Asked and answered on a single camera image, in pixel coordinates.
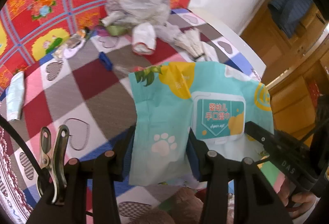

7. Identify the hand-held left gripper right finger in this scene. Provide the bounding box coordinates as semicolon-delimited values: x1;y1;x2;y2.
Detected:
186;129;293;224

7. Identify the green ribbon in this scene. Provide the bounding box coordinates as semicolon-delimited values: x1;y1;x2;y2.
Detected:
101;22;129;36

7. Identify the teal wet wipes pack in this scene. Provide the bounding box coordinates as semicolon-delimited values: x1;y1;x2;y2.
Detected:
128;61;274;186

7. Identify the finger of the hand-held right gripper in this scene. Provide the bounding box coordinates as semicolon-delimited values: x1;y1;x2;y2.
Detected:
244;121;277;149

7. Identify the silver metal clip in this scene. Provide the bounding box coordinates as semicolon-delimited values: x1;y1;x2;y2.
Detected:
38;125;70;205

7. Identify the person's right hand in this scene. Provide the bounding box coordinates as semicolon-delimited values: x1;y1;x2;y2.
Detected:
279;178;319;215

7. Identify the blue padded jacket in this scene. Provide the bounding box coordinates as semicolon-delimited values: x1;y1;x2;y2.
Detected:
268;0;318;38

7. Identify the lilac white plastic piece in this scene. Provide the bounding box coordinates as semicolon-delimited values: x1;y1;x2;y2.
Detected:
62;43;85;59

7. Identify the checkered heart bedsheet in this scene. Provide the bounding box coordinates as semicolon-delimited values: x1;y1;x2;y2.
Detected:
0;7;266;224

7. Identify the black cable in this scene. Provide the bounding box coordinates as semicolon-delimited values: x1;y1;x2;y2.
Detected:
0;116;44;178

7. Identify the white feather shuttlecock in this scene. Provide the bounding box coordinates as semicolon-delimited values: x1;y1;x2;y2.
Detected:
185;37;206;60
174;29;199;48

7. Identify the red floral cloth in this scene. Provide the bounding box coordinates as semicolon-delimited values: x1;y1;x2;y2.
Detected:
0;0;206;97

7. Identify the white paper wad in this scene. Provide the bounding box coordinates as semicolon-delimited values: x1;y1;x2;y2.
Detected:
132;22;157;55

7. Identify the silver tube orange cap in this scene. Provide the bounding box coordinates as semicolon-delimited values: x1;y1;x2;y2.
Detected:
53;30;90;60

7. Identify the wooden cabinet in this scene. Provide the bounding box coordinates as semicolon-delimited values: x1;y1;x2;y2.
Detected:
240;0;329;142

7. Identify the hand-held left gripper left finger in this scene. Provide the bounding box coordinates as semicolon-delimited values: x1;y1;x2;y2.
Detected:
26;126;136;224

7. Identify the blue plastic clip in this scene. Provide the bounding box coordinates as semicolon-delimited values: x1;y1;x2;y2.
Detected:
99;52;114;72

